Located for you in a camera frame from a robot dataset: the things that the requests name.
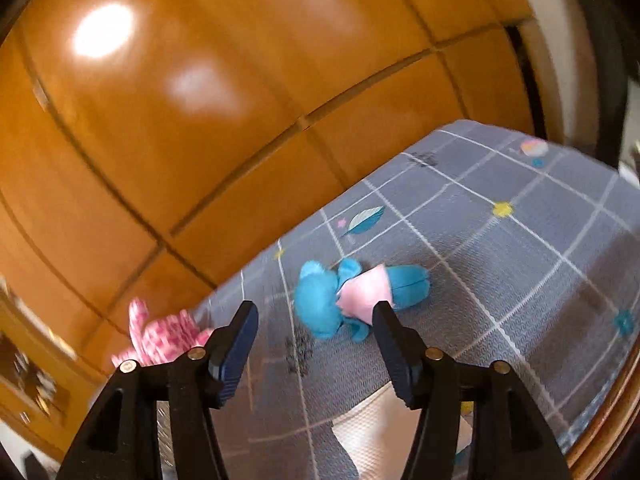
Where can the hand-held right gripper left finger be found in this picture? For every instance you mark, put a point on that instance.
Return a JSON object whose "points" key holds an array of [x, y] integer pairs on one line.
{"points": [[240, 355]]}

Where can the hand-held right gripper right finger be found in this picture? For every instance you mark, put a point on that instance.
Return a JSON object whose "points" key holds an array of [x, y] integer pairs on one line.
{"points": [[395, 360]]}

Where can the blue plush doll pink dress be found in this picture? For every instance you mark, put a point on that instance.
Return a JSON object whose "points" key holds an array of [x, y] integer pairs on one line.
{"points": [[320, 305]]}

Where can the cream textured towel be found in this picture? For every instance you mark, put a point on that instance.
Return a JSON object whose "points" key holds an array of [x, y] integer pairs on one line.
{"points": [[375, 435]]}

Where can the pink spotted giraffe plush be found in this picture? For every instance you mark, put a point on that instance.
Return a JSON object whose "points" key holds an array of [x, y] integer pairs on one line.
{"points": [[160, 337]]}

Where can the grey printed grid bedsheet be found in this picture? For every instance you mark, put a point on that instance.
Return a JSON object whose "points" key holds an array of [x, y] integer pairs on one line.
{"points": [[500, 270]]}

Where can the wooden bedside cabinet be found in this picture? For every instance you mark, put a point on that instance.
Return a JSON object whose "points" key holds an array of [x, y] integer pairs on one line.
{"points": [[30, 375]]}

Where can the wooden panelled cabinet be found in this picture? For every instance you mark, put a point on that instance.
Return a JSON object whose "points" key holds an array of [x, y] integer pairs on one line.
{"points": [[200, 110]]}

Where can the wooden bed frame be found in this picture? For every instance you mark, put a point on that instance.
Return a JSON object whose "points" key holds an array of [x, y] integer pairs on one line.
{"points": [[612, 410]]}

